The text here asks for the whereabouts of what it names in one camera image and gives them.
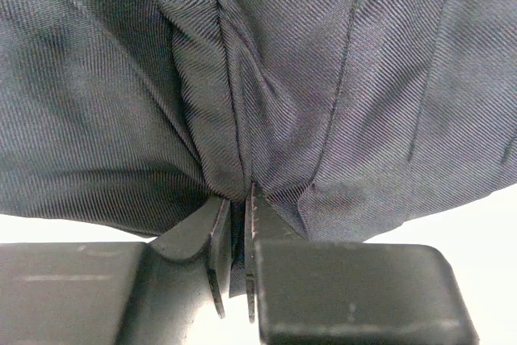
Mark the black pleated skirt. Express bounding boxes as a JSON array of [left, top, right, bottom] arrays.
[[0, 0, 517, 243]]

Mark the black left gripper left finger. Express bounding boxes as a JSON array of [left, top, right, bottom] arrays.
[[1, 197, 231, 344]]

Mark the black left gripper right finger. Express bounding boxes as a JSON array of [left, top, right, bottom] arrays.
[[244, 187, 479, 345]]

